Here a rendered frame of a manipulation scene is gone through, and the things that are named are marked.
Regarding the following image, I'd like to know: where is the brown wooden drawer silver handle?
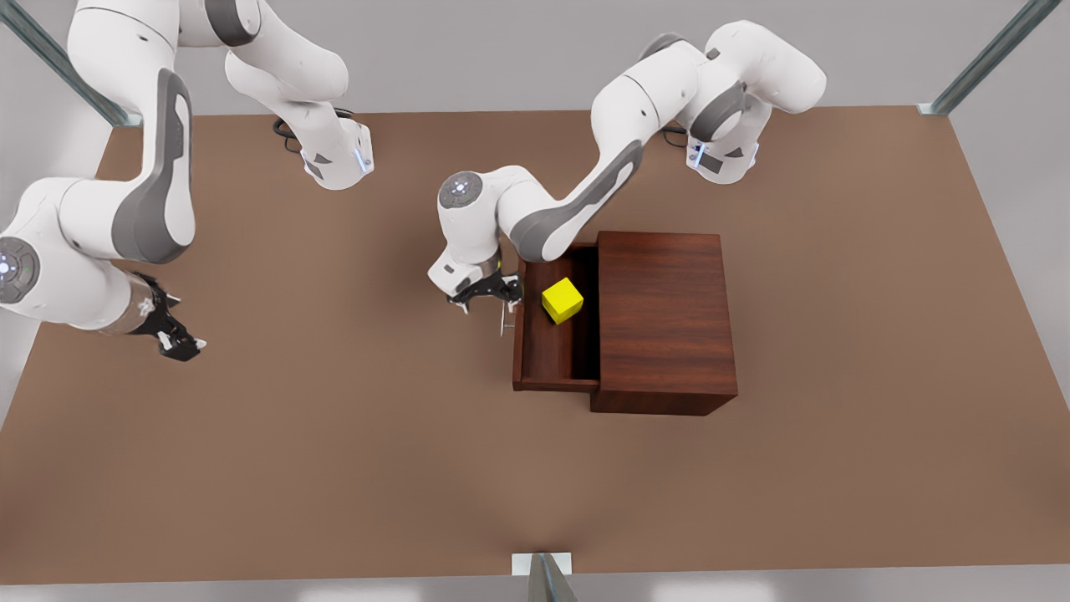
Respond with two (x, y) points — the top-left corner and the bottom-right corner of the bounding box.
(499, 243), (602, 393)

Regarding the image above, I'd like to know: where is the yellow cube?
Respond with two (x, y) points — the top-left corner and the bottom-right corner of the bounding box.
(541, 277), (585, 326)

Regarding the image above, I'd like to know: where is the brown wooden cabinet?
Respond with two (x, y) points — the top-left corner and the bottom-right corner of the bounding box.
(590, 232), (739, 416)

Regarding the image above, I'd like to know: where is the silver frame post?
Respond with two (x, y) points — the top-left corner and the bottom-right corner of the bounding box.
(0, 0), (144, 128)
(916, 0), (1064, 116)
(512, 552), (579, 602)

